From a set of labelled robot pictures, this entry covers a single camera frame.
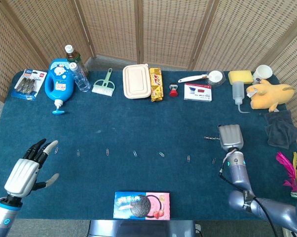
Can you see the translucent squeeze wash bottle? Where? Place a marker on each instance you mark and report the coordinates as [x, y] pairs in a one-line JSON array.
[[238, 92]]

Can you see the yellow snack pack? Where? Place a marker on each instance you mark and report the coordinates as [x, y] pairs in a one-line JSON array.
[[156, 84]]

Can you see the yellow sponge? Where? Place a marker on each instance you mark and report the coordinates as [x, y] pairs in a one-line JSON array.
[[239, 77]]

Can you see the grey robot torso base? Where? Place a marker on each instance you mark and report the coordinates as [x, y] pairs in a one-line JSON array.
[[138, 228]]

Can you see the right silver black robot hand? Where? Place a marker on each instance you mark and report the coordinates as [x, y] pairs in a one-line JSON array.
[[231, 138]]

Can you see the white paper cup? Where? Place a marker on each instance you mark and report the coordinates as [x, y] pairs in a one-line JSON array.
[[263, 71]]

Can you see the yellow plush toy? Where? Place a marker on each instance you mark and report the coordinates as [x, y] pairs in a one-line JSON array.
[[269, 96]]

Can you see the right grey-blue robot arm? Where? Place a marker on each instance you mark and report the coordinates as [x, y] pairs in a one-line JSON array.
[[237, 170]]

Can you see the blue clip blister pack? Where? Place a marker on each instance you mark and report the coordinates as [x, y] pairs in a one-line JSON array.
[[27, 84]]

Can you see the clear plastic water bottle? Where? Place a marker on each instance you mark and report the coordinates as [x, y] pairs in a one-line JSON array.
[[80, 79]]

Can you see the red small clip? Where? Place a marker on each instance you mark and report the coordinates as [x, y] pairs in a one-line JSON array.
[[173, 93]]

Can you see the dark grey cloth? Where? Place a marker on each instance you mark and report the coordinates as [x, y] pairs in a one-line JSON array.
[[281, 130]]

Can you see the blue detergent pump bottle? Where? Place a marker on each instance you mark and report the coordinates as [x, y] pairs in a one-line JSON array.
[[59, 84]]

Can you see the white plastic spoon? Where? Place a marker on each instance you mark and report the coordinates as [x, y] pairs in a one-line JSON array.
[[190, 79]]

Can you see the rattan folding screen panel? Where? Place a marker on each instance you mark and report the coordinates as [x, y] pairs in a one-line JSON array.
[[249, 32], [170, 29], [111, 27], [294, 74], [5, 49], [52, 24]]

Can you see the teal carpet table cover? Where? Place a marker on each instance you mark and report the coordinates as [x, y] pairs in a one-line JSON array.
[[138, 123]]

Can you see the beige lidded lunch box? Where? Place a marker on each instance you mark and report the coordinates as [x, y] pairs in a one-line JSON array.
[[136, 81]]

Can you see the silver metal ball chain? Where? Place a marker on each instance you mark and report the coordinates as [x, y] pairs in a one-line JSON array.
[[211, 137]]

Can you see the Oreo strawberry cookie box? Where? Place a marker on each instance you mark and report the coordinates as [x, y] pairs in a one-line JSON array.
[[141, 205]]

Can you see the colourful feather shuttlecock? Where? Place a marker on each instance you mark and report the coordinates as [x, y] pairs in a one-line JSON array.
[[286, 165]]

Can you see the green white hand brush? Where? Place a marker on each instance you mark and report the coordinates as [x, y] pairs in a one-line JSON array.
[[102, 89]]

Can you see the green tea bottle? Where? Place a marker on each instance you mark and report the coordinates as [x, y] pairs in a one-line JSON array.
[[73, 55]]

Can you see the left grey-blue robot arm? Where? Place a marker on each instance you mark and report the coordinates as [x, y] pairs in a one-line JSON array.
[[3, 217]]

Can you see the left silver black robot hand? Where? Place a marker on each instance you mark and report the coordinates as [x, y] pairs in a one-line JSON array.
[[20, 175]]

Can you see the white red-blue printed box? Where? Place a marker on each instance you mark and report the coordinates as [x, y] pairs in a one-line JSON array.
[[197, 96]]

